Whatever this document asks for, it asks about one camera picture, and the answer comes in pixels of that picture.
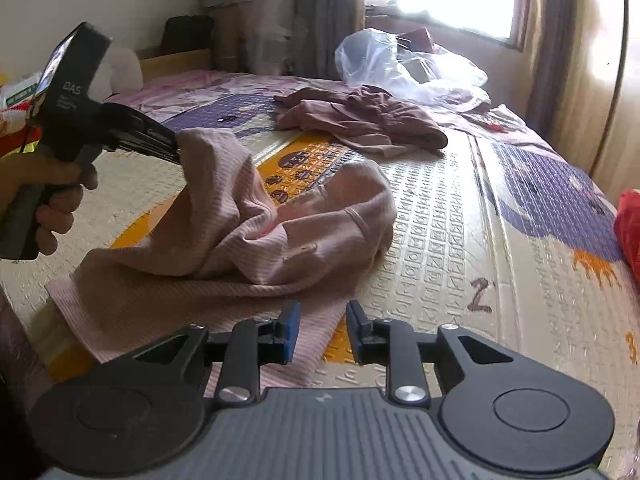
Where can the wooden wardrobe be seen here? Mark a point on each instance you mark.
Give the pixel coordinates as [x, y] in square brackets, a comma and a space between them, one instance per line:
[600, 60]

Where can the wooden headboard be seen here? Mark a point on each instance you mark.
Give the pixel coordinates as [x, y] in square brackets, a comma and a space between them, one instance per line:
[170, 65]

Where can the red box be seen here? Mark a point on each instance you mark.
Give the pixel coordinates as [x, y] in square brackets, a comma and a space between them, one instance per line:
[420, 40]

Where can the clear plastic bag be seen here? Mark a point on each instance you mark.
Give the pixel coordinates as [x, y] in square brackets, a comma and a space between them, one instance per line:
[450, 75]

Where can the window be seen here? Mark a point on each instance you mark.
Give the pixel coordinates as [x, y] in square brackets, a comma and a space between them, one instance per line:
[440, 0]

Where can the white plastic bag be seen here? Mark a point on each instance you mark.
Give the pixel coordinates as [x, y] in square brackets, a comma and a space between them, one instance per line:
[370, 60]

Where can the beige striped garment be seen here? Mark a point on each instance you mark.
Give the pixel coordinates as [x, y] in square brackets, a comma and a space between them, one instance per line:
[375, 149]

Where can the black bag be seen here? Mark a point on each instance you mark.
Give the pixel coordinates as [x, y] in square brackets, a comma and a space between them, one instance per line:
[187, 35]

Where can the mauve elastic-waist pants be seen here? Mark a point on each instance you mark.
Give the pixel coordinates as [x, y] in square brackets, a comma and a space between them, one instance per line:
[400, 120]

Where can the pink striped top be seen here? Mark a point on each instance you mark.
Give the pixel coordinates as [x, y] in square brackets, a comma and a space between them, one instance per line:
[250, 240]

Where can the white pillow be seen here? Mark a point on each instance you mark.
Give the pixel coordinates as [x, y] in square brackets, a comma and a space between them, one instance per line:
[122, 70]

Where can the pink floral bed sheet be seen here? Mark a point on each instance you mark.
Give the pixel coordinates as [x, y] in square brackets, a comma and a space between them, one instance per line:
[200, 82]

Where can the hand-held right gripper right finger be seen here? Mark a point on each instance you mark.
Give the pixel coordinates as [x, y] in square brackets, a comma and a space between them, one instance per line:
[356, 332]

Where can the white packet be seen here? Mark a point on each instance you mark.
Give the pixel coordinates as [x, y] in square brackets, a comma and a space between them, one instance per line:
[22, 92]

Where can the person's left hand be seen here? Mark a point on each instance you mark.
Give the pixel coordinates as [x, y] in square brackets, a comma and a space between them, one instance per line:
[60, 210]

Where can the grey curtain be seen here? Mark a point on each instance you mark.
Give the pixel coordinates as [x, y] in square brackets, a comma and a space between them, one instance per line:
[325, 20]
[550, 35]

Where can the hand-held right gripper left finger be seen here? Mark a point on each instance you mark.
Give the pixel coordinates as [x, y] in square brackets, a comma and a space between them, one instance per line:
[290, 332]

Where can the mauve top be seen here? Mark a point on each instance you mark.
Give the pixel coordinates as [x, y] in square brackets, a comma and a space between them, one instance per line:
[320, 110]

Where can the red cloth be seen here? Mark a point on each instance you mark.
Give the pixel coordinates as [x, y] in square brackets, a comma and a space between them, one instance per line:
[630, 230]

